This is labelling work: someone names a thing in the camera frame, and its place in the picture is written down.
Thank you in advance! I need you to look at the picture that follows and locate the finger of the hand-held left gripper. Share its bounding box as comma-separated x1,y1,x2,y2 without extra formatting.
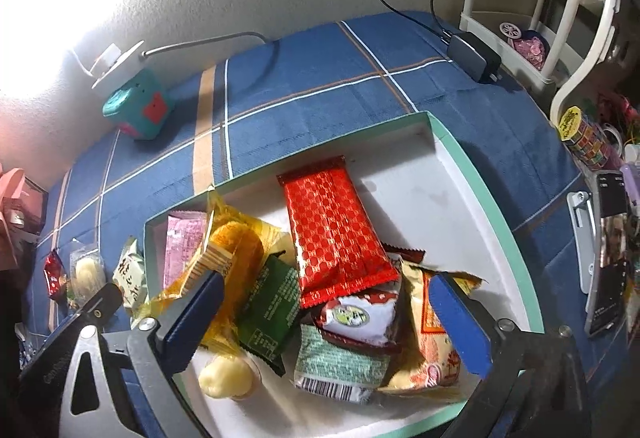
64,283,124,344

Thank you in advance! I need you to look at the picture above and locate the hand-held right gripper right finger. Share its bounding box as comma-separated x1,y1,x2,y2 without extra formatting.
429,272,601,438

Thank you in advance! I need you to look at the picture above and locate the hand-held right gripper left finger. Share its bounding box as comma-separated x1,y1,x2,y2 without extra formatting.
57,270,226,438

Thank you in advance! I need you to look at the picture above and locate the cream orange chip-print snack packet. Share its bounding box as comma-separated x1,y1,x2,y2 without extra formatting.
377,260,488,404

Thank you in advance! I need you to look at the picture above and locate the small clear white sweet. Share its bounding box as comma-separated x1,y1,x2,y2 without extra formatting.
197,353,261,401

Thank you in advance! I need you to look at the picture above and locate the green white biscuit packet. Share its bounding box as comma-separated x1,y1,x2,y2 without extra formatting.
235,254,303,376

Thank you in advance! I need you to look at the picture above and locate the yellow clear cake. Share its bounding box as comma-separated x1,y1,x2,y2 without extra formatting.
150,190,296,354

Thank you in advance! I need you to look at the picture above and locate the brown white milk biscuit packet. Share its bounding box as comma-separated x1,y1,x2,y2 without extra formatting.
312,243,426,356

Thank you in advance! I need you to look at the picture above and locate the long red patterned snack packet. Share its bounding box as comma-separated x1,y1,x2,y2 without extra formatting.
276,155,401,310

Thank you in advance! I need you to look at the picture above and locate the white box with teal rim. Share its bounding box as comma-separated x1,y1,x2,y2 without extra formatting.
144,110,546,438

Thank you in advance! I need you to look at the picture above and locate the crumpled blue white packet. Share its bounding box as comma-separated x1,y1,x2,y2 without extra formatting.
15,322,48,361

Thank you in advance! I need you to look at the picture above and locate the clear packet with white pastry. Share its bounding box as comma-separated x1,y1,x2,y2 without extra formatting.
67,238,107,299

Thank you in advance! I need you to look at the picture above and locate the cream green walnut snack packet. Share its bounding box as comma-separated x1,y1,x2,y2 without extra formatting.
111,237,151,316

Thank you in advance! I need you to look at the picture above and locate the small red snack packet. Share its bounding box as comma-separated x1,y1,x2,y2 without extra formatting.
44,250,68,301

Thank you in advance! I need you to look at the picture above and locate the pink snack packet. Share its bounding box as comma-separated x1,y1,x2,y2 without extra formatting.
164,210,211,291

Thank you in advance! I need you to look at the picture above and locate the pink gift box with flower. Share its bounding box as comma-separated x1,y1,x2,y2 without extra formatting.
0,165,48,269

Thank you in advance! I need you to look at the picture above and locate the mint green snack packet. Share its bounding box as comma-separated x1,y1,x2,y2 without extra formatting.
292,323,393,405

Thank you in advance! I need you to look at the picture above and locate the grey metal phone stand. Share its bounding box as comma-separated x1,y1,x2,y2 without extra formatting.
566,190,598,294

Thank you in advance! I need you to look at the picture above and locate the black phone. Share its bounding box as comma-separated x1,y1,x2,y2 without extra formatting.
585,170,633,339

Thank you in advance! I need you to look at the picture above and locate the teal cube with pink patches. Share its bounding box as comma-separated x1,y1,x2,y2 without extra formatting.
102,68,176,141

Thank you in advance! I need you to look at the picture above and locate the purple item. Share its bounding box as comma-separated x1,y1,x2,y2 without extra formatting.
620,163,640,209

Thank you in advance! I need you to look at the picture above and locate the white device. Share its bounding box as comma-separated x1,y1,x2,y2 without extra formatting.
67,40,146,91

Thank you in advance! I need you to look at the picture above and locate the blue plaid tablecloth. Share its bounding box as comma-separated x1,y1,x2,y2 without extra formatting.
20,10,640,438

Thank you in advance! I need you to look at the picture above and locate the black power adapter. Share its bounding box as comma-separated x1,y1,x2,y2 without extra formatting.
446,30,502,84

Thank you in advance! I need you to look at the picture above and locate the pink trinket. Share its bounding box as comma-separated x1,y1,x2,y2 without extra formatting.
515,30,551,71

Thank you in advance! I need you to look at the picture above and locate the grey cable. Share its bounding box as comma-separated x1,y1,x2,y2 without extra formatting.
142,32,278,84

